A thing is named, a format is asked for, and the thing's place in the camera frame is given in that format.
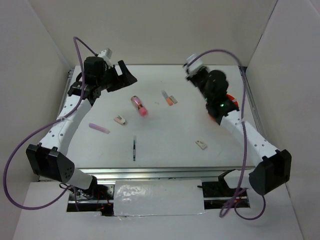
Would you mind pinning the orange round divided container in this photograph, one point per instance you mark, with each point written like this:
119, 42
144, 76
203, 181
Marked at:
220, 108

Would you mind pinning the orange grey correction tape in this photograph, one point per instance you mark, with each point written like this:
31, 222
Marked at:
167, 98

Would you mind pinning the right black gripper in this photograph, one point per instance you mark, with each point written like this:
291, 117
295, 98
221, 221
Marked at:
192, 76

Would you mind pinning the white cover plate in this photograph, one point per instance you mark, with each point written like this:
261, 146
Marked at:
158, 198

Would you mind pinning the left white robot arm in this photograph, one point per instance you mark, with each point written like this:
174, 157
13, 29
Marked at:
49, 157

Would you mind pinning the aluminium frame rail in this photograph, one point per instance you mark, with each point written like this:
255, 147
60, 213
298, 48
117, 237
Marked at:
165, 138

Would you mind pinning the purple pink highlighter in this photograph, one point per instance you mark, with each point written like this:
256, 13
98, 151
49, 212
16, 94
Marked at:
98, 128

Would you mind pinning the small white red box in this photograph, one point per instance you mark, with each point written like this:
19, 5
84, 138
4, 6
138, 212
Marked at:
201, 144

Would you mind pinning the pink glue bottle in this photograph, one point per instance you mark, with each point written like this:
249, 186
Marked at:
137, 103

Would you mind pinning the pink white mini stapler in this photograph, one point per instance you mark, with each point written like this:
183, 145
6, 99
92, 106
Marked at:
120, 120

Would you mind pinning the green gel pen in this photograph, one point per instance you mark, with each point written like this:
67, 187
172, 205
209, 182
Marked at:
134, 148

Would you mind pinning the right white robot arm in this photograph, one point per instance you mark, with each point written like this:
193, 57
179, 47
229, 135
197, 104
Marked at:
272, 166

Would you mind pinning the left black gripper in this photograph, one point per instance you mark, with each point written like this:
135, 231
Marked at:
125, 79

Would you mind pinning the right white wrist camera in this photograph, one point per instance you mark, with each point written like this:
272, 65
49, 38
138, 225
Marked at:
193, 65

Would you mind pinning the grey eraser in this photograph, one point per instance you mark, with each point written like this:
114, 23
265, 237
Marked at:
173, 99

